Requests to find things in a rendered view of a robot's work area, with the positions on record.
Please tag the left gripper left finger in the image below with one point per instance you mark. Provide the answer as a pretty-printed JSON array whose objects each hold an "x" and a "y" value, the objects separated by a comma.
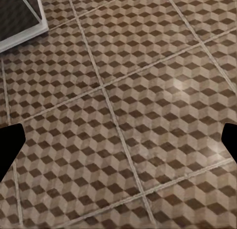
[{"x": 12, "y": 139}]

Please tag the shower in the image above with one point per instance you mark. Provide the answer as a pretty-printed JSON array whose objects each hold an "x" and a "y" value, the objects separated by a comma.
[{"x": 28, "y": 34}]

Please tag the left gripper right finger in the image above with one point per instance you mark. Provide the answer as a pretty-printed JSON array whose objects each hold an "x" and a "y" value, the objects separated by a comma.
[{"x": 229, "y": 139}]

